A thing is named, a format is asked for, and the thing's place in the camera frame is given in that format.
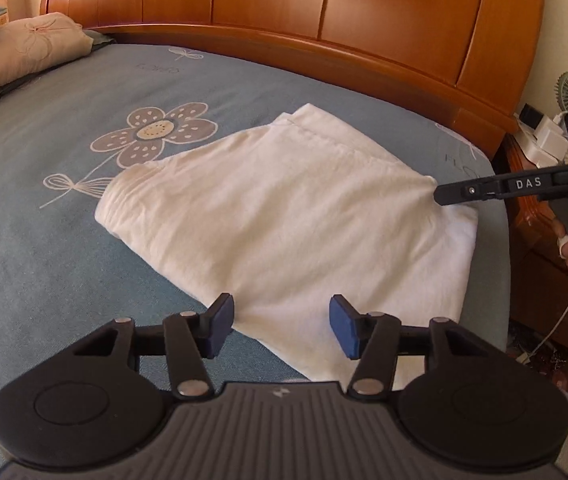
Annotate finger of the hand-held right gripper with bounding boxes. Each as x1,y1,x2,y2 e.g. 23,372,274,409
433,171,566,207

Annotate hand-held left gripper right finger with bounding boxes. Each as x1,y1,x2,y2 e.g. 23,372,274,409
328,294,487,396

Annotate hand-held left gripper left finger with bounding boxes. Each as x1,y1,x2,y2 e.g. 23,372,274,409
71,292,236,401

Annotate white printed long-sleeve shirt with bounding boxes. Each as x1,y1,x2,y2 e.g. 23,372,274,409
94,103,481,383

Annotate white charger adapters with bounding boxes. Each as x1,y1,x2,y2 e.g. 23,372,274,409
514,102,568,168

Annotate wooden nightstand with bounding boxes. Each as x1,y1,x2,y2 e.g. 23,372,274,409
494,135,568,377

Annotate blue floral bed sheet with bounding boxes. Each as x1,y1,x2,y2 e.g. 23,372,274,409
0,42,510,480

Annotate wooden headboard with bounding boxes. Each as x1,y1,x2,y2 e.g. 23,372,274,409
39,0,547,160

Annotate pink floral folded quilt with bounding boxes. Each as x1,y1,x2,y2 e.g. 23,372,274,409
0,12,93,121

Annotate white charging cable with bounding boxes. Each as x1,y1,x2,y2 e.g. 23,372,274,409
518,284,568,362

